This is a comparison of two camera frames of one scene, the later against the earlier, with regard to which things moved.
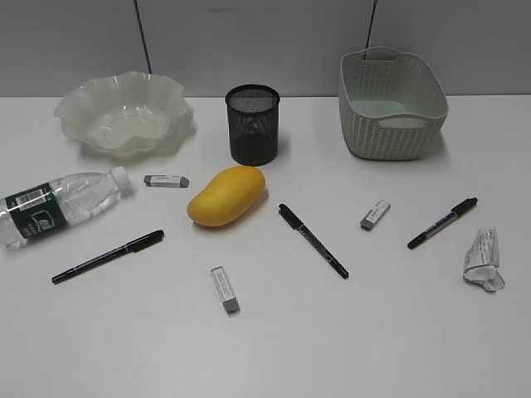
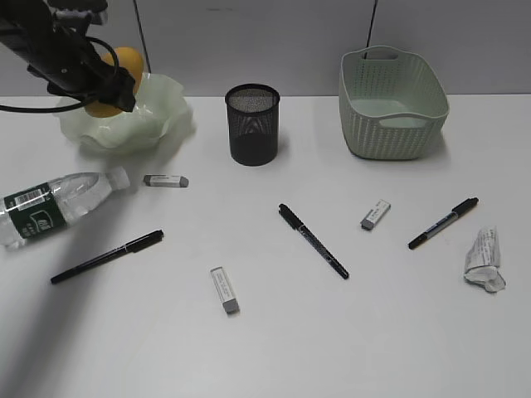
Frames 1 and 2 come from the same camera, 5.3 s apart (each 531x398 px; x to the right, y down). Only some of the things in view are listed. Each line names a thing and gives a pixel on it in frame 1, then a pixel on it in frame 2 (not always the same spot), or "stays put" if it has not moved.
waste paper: x=482 y=262 stays put
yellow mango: x=229 y=197 → x=130 y=60
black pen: x=456 y=212 stays put
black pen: x=312 y=240 stays put
